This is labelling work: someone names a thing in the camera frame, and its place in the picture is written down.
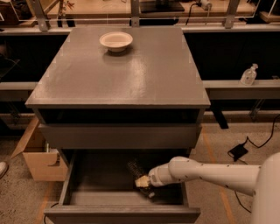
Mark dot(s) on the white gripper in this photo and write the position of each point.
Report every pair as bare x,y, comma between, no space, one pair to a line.
155,177

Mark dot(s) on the grey closed top drawer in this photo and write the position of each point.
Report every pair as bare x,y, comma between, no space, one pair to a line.
121,137

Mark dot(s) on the open grey middle drawer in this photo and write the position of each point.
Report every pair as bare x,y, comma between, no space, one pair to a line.
99,189

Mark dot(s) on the grey drawer cabinet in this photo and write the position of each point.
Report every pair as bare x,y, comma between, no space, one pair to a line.
153,82

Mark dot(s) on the white bowl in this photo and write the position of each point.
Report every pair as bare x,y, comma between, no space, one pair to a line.
116,41

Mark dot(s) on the cardboard box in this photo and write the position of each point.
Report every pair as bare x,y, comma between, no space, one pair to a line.
44,163

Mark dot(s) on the black power adapter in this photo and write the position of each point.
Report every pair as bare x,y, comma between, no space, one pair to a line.
237,152

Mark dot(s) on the white shoe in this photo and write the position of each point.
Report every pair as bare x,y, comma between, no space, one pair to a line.
3,168

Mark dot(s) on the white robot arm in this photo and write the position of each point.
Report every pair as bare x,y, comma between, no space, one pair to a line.
261,182

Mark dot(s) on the clear plastic water bottle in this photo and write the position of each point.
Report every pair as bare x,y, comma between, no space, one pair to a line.
137,171

